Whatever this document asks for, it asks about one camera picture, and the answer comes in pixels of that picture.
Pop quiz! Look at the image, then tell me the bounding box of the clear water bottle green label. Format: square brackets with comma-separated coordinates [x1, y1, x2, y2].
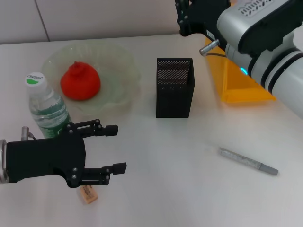
[24, 71, 72, 140]

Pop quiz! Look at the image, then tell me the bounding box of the yellow plastic bin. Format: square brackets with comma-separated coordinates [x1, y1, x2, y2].
[205, 0, 277, 104]

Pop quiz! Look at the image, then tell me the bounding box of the grey marker pen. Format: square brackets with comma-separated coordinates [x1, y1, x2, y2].
[217, 147, 279, 176]

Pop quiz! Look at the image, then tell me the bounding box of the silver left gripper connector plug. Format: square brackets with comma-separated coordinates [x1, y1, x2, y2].
[21, 126, 31, 142]

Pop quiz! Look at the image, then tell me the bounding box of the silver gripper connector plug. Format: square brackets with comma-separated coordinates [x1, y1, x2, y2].
[21, 126, 31, 142]
[198, 39, 220, 56]

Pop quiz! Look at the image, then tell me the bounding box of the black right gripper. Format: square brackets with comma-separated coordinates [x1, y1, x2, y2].
[174, 0, 232, 43]

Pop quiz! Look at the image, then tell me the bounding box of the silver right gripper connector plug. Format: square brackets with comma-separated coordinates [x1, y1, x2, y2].
[198, 39, 220, 56]

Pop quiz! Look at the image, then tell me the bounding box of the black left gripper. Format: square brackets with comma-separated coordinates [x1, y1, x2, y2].
[6, 119, 119, 189]

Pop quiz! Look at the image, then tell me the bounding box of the clear green glass fruit plate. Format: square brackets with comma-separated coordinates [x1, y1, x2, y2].
[42, 44, 142, 116]

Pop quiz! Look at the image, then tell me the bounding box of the black mesh pen holder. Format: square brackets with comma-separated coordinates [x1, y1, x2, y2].
[155, 57, 195, 118]

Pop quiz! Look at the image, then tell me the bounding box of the beige eraser block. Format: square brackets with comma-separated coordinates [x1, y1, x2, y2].
[76, 185, 99, 204]

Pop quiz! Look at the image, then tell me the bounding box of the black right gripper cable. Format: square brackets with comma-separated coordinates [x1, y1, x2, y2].
[205, 52, 228, 58]

